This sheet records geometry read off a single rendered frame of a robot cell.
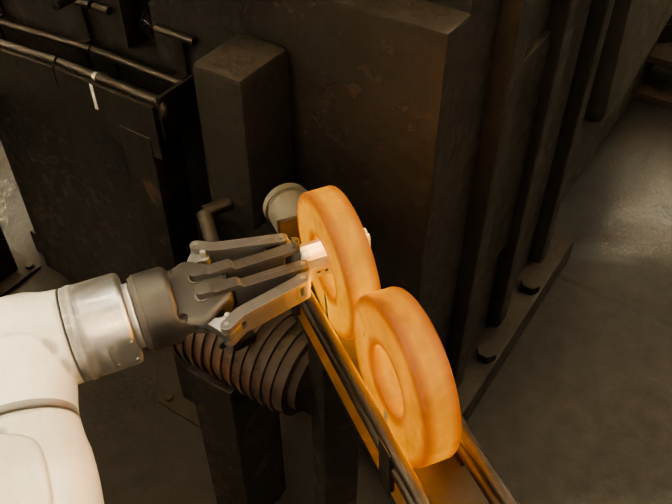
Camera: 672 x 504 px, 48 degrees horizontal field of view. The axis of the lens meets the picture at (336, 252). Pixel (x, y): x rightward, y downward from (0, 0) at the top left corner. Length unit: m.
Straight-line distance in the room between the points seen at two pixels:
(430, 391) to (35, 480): 0.30
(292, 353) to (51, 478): 0.39
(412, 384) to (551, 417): 0.98
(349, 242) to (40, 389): 0.29
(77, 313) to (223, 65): 0.37
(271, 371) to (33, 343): 0.35
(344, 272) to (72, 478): 0.28
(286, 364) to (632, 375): 0.93
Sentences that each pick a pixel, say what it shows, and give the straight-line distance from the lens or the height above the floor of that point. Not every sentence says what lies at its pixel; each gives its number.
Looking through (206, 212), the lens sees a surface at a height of 0.61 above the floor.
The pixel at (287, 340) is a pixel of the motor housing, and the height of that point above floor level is 0.53.
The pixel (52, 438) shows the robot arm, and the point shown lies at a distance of 0.66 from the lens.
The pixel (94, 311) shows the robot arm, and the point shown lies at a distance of 0.70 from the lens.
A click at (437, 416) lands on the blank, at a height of 0.76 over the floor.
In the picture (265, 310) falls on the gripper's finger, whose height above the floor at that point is 0.73.
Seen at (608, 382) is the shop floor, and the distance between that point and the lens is 1.66.
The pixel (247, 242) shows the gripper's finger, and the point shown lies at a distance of 0.76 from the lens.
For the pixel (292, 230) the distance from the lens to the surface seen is 0.83.
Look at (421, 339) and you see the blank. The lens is 0.60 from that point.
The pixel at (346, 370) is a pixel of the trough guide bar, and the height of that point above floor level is 0.69.
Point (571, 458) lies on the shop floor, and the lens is 1.53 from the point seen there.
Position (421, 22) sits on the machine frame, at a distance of 0.86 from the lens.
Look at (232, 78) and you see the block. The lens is 0.91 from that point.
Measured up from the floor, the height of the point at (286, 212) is 0.69.
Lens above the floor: 1.26
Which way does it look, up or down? 44 degrees down
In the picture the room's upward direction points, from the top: straight up
